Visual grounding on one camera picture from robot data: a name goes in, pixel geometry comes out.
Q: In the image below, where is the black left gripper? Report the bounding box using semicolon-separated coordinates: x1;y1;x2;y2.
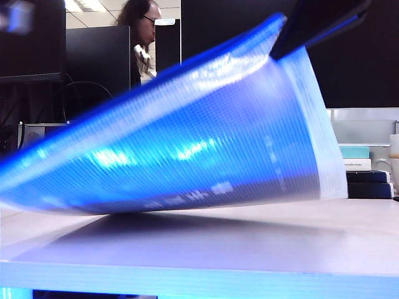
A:
0;0;34;34

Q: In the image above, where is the silver monitor stand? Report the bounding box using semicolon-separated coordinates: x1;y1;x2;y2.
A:
330;142;391;148

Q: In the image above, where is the teal book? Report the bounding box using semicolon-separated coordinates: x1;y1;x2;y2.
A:
339;145;371;159

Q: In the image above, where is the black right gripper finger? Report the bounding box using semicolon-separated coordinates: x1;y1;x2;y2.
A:
269;0;372;62

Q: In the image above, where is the grey computer case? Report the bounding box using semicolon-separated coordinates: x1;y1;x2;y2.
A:
17;122;68;151

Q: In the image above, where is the long-haired person with glasses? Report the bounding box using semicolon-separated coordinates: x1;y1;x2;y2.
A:
115;0;163;90

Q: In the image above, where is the black background monitor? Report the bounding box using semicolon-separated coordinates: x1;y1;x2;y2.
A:
65;24;132;122

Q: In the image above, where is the black office divider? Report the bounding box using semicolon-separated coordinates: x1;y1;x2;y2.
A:
155;18;182;75

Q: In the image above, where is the black monitor with thin bezel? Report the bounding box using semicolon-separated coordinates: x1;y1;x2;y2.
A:
0;0;67;84

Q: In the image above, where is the white book black print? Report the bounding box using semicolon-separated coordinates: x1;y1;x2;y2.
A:
342;158;372;171

